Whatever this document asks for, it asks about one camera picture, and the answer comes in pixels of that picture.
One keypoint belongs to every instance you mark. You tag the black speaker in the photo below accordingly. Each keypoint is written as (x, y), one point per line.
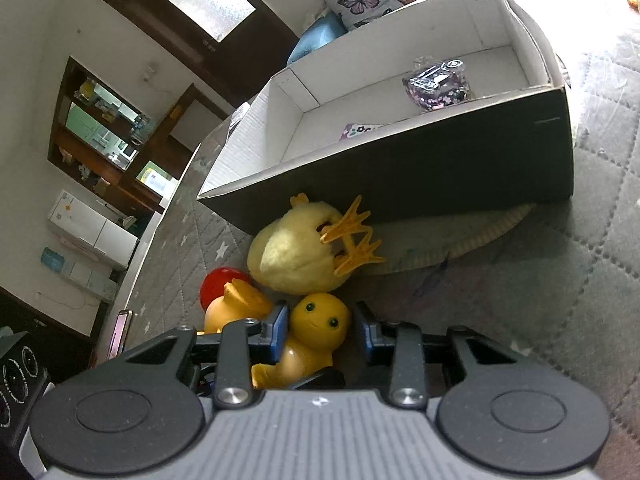
(20, 385)

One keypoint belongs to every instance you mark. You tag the black cardboard box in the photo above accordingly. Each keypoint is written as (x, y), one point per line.
(400, 135)

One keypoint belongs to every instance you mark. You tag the blue pillow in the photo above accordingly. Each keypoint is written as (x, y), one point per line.
(315, 35)

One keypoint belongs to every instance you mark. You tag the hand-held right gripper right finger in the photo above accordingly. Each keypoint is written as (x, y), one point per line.
(364, 334)

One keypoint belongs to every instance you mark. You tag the red ball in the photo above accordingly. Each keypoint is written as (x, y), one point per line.
(220, 285)

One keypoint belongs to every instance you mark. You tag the white refrigerator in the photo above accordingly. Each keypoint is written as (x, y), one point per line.
(92, 227)

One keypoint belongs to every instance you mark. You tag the wooden wall shelf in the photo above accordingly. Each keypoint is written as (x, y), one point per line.
(110, 135)

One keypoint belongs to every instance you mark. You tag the dark wooden door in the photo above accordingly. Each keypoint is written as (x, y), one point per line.
(200, 5)

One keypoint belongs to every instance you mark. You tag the yellow plush chick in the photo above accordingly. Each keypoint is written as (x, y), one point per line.
(295, 255)

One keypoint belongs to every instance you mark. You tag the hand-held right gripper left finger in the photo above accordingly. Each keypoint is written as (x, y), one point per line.
(276, 332)

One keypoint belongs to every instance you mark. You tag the yellow rubber duck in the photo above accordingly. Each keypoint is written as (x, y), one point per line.
(310, 332)

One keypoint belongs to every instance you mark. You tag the pink smartphone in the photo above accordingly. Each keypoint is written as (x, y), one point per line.
(119, 335)

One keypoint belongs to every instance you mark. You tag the purple white packet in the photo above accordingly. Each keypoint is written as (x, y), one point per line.
(361, 131)

